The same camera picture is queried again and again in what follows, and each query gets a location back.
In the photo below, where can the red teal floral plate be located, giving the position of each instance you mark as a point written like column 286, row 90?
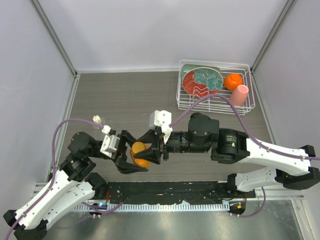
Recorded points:
column 202, row 81

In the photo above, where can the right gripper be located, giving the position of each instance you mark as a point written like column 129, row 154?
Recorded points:
column 152, row 154

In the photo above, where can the orange bottle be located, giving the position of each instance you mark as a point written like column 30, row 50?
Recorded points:
column 139, row 162

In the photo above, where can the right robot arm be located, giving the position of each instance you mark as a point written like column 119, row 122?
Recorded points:
column 290, row 168

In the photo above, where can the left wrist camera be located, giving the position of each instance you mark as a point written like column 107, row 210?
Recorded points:
column 109, row 145

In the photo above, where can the white bottle cap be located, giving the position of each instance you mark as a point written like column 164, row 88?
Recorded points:
column 97, row 119

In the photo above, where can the orange bowl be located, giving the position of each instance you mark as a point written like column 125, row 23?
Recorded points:
column 232, row 81

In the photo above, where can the white cable duct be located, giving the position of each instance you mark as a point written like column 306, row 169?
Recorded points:
column 176, row 207

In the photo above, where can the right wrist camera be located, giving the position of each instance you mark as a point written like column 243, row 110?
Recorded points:
column 161, row 119

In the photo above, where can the white wire dish rack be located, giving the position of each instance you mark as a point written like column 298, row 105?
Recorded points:
column 216, row 104

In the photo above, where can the clear bottle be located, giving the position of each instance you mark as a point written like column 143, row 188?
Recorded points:
column 103, row 122

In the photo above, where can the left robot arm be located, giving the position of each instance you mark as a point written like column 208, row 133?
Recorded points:
column 73, row 183

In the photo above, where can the pink cup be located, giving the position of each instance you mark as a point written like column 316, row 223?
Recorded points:
column 239, row 95

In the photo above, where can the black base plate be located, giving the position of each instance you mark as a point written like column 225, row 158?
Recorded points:
column 173, row 192

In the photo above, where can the teal square plate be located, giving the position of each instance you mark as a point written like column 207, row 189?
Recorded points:
column 185, row 68

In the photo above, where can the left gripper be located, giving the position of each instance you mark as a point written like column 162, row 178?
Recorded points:
column 120, row 159

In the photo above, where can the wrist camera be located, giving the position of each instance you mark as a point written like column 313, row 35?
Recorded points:
column 161, row 119
column 109, row 145

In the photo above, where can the orange bottle cap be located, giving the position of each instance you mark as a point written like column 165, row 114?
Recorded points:
column 138, row 147

